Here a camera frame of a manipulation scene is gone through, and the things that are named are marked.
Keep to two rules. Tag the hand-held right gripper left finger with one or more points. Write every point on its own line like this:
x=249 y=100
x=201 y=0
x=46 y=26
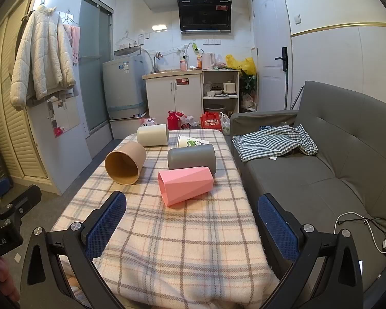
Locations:
x=104 y=228

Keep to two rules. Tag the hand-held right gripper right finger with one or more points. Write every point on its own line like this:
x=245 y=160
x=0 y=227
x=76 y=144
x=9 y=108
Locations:
x=276 y=228

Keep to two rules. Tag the brown cup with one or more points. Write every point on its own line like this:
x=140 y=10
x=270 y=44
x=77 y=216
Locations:
x=124 y=164

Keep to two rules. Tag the pink faceted cup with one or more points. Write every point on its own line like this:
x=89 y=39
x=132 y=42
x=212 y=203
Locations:
x=185 y=185

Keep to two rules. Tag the cream cup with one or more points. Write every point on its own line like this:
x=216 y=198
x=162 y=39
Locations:
x=152 y=135

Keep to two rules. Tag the grey cup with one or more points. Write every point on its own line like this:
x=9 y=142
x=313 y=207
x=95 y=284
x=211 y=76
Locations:
x=193 y=158

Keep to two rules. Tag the white paper cup green print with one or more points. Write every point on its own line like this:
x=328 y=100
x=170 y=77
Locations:
x=189 y=142

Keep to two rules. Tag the person's left hand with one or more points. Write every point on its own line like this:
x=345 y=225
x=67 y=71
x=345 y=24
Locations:
x=7 y=280

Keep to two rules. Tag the louvred wardrobe door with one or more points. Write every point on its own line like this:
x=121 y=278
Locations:
x=6 y=128

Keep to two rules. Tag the plaid blanket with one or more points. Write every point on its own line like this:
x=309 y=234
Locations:
x=180 y=238

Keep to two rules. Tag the green checked cloth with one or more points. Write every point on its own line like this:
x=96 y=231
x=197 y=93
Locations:
x=270 y=143

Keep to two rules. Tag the grey sofa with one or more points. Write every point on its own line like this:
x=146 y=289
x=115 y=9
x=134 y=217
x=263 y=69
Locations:
x=334 y=154

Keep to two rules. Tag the white box under washer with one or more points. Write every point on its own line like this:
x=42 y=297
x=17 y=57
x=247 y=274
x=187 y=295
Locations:
x=125 y=128

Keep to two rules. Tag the white plastic bag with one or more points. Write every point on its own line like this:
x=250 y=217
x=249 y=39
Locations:
x=225 y=125

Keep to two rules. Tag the red shopping bag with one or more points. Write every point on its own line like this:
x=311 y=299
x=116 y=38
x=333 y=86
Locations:
x=211 y=123

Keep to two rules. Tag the red thermos jug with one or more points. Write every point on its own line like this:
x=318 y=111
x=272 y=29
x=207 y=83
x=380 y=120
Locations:
x=172 y=121

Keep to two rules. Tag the grey basin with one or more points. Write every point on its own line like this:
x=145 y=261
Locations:
x=214 y=107

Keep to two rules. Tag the white puffer jacket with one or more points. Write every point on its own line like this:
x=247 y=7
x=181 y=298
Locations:
x=40 y=58

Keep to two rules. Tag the white open shelf unit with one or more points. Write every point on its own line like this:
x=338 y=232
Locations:
x=237 y=90

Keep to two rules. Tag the white sink cabinet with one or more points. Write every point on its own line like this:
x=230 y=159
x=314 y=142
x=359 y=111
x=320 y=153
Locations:
x=173 y=99

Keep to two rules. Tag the washing machine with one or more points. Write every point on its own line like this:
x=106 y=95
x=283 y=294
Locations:
x=125 y=83

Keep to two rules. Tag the green plant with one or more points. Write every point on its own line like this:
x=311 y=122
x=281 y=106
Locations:
x=248 y=83

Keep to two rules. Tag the frosted glass sliding door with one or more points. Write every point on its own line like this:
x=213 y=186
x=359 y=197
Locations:
x=95 y=64

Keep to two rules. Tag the pink hanging cloth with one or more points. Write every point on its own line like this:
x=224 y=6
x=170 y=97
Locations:
x=74 y=43

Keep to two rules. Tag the yellow plastic bag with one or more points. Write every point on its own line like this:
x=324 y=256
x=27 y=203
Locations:
x=246 y=65

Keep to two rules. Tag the metal faucet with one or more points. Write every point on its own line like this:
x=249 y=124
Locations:
x=156 y=61

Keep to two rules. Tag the white electric kettle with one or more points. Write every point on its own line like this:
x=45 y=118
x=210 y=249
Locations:
x=208 y=61

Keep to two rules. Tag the orange bottle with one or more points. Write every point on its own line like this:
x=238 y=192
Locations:
x=199 y=62

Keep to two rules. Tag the white door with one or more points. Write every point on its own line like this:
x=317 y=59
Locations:
x=270 y=35

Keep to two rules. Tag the black range hood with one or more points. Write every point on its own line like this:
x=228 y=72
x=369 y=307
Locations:
x=204 y=11

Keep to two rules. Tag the wall mirror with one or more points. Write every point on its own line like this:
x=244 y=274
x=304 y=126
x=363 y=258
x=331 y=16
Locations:
x=64 y=116

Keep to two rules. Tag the white wall switch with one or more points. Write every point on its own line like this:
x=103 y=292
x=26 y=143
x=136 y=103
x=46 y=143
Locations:
x=297 y=18

